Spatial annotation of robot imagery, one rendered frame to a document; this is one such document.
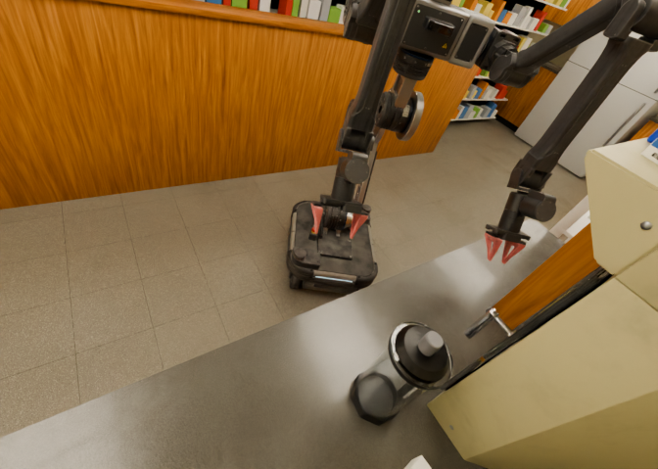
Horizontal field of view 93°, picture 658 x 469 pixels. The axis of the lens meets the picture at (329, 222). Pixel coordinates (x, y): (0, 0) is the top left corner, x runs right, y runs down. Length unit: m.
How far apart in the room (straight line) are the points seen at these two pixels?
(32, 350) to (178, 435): 1.32
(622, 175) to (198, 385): 0.71
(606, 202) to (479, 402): 0.40
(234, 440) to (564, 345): 0.54
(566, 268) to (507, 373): 0.38
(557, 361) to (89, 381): 1.67
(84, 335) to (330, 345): 1.36
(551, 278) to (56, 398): 1.80
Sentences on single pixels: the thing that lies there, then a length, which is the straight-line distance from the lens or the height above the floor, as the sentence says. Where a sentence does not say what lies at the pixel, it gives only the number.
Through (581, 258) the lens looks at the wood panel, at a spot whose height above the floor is 1.23.
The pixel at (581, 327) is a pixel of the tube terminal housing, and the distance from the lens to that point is 0.53.
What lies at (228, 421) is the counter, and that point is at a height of 0.94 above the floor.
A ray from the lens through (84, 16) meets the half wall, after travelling 2.01.
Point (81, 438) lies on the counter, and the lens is 0.72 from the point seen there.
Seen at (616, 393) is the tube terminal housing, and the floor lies 1.30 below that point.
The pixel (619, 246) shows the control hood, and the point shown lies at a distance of 0.48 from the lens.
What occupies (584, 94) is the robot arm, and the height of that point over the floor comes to 1.49.
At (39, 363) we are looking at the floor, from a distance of 1.90.
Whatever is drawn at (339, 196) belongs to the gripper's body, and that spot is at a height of 1.14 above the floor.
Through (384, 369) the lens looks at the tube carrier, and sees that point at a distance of 0.59.
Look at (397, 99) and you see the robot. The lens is 1.32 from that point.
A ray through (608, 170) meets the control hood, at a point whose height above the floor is 1.50.
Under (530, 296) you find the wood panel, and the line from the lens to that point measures 0.98.
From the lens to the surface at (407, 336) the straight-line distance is 0.55.
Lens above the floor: 1.61
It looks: 42 degrees down
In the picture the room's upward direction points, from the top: 20 degrees clockwise
